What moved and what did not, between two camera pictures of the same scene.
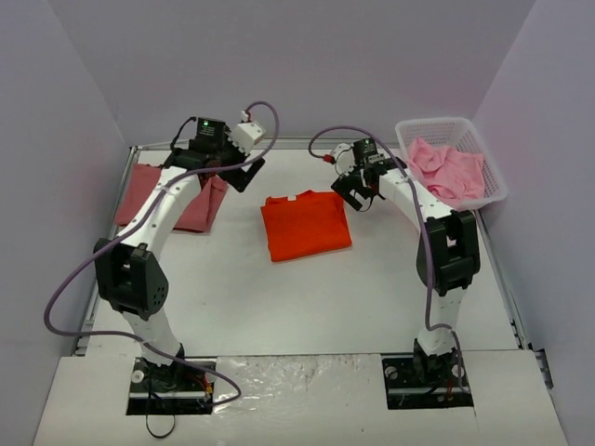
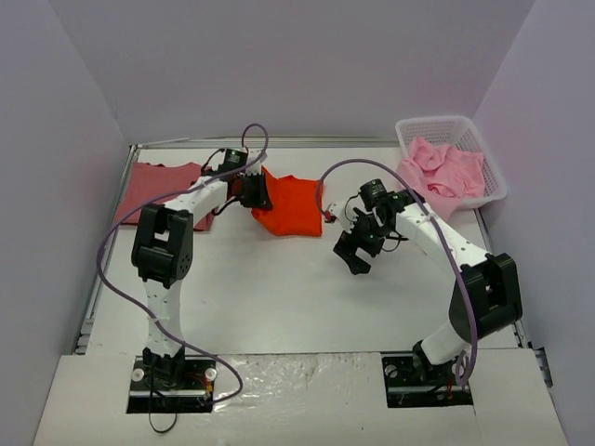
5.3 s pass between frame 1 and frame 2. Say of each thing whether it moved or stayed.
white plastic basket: stayed
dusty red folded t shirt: stayed
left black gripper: moved
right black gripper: moved
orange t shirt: moved
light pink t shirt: stayed
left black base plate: stayed
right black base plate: stayed
